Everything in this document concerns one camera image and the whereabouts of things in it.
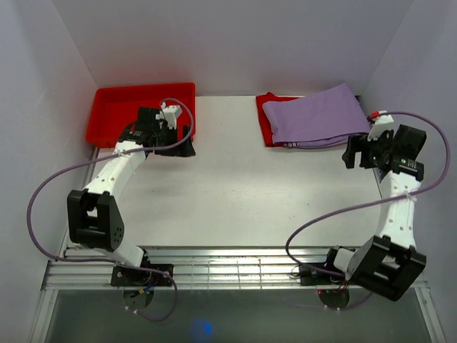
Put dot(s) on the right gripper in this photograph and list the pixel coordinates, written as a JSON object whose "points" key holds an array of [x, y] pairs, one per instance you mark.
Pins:
{"points": [[360, 143]]}

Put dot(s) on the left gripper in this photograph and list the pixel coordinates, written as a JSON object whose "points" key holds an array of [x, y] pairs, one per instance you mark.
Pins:
{"points": [[184, 149]]}

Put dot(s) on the purple trousers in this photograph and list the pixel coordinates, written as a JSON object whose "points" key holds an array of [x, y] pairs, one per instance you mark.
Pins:
{"points": [[319, 120]]}

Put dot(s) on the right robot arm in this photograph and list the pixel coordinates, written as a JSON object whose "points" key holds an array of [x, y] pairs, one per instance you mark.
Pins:
{"points": [[388, 263]]}

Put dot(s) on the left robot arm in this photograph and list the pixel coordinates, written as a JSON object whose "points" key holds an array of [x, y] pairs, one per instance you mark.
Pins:
{"points": [[95, 220]]}

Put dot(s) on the folded red trousers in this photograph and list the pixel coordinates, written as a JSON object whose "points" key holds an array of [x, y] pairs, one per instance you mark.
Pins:
{"points": [[262, 118]]}

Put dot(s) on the red plastic tray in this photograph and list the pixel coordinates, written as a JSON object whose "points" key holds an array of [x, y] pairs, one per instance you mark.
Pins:
{"points": [[115, 107]]}

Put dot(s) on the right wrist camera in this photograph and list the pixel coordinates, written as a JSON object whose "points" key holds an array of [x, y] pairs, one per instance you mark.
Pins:
{"points": [[381, 122]]}

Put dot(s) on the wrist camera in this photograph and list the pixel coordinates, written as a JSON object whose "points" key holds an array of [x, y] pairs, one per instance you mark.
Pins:
{"points": [[381, 122], [169, 114]]}

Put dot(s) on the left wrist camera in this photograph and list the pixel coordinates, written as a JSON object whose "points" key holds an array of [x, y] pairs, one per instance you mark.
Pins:
{"points": [[169, 114]]}

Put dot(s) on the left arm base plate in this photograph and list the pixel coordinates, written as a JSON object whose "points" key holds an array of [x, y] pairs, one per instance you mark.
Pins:
{"points": [[128, 277]]}

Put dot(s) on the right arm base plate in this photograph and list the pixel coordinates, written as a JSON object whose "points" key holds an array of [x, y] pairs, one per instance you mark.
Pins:
{"points": [[312, 277]]}

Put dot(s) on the aluminium frame rail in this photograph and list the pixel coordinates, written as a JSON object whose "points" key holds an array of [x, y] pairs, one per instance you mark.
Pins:
{"points": [[195, 268]]}

